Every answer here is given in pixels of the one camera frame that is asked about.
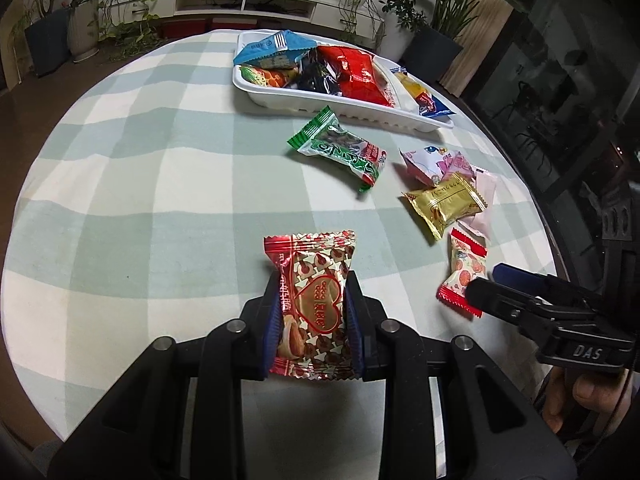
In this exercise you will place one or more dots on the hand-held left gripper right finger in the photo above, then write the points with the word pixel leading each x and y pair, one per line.
pixel 352 330

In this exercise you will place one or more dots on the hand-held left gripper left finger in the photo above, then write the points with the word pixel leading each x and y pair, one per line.
pixel 272 325

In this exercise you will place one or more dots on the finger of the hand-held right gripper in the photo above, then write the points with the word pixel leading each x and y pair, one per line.
pixel 507 272
pixel 500 300

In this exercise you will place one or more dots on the small red white snack packet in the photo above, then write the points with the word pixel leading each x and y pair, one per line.
pixel 462 265

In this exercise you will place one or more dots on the red heart-print snack packet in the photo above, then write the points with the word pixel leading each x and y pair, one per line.
pixel 310 280

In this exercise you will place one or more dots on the pale pink long snack packet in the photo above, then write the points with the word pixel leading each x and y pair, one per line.
pixel 482 195

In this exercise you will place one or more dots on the gold snack packet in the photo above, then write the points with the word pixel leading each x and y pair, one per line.
pixel 445 202

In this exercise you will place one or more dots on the dark blue snack packet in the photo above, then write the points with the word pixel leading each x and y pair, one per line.
pixel 437 106

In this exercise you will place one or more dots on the green snack packet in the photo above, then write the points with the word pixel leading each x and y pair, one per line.
pixel 340 147

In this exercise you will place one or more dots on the yellow snack packet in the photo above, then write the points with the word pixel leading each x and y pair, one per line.
pixel 415 85

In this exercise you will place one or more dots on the white plastic tray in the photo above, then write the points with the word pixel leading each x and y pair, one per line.
pixel 310 102

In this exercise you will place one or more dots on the orange snack packet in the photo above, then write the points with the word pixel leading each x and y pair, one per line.
pixel 265 77

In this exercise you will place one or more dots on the large red snack bag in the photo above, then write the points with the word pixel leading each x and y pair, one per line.
pixel 355 72

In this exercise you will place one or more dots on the black snack packet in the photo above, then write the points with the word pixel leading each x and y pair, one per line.
pixel 315 75

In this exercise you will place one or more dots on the light blue snack packet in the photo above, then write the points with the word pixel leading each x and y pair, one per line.
pixel 272 50

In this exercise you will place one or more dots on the person's right hand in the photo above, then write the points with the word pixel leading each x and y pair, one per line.
pixel 587 395

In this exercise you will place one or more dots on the green checked tablecloth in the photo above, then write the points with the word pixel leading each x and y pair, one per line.
pixel 150 185

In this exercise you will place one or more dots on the glass sliding door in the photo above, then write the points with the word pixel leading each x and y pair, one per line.
pixel 575 85

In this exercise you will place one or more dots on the large dark plant pot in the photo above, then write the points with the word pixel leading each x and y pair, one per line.
pixel 432 55

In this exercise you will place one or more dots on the tall white plant pot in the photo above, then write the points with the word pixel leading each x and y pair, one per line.
pixel 400 42

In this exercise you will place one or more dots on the schefflera plant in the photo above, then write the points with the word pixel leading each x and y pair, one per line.
pixel 405 10

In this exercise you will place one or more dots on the white TV cabinet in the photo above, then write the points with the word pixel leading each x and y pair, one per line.
pixel 280 7

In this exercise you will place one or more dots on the trailing floor vine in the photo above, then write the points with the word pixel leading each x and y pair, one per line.
pixel 127 35

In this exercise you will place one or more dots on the speckled white plant pot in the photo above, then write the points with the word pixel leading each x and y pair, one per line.
pixel 83 30

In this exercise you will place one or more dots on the dark square plant pot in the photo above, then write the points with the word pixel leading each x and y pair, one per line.
pixel 47 45

